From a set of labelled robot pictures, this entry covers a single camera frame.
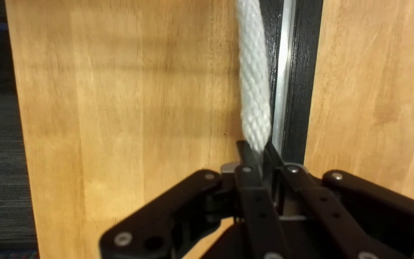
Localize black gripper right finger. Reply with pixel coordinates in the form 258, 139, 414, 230
264, 142, 414, 259

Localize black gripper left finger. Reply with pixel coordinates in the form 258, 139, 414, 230
98, 139, 291, 259

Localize white braided rope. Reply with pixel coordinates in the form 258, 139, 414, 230
235, 0, 274, 152

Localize black grooved bar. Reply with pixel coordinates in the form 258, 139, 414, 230
259, 0, 326, 165

